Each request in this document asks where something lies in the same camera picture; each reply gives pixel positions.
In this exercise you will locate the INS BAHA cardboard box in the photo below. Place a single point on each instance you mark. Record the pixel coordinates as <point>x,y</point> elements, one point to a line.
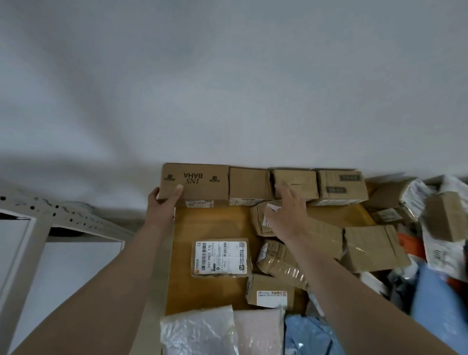
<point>201,190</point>

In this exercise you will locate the white bubble mailer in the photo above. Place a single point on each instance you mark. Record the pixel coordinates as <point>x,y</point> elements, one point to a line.
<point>197,333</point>

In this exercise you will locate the brown box large label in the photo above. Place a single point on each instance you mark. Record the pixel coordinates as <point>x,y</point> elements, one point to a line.
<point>219,256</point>

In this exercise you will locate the tall brown box double label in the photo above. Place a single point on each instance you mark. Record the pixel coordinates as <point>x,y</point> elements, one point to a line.
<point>250,184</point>

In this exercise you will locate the person's left forearm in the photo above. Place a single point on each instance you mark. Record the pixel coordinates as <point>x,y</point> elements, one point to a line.
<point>102,292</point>

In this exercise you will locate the person's right hand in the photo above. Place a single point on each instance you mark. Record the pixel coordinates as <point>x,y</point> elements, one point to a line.
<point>292,219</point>

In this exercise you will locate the person's right forearm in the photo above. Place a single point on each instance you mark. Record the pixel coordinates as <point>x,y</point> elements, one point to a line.
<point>365,314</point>

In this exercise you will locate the smooth light blue mailer package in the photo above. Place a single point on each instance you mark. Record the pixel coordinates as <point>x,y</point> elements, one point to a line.
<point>438,303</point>

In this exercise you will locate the pile of white mailers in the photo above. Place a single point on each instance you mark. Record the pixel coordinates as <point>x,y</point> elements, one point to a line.
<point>442,256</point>

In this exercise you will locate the cream mailer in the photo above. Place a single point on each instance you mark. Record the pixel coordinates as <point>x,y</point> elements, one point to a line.
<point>259,333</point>

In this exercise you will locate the stack of cardboard boxes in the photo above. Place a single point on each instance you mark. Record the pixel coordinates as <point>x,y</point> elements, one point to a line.
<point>373,248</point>

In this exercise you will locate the white metal shelf rack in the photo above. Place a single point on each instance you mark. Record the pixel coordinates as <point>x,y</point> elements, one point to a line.
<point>55,278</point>

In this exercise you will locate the blue plastic mailer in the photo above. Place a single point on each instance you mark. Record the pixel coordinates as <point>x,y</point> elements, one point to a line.
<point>307,340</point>

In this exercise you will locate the wooden table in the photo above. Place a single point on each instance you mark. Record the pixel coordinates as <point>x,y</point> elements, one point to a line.
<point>212,223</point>

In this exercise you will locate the person's left hand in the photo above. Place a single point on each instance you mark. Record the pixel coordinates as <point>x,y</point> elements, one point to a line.
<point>164,208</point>

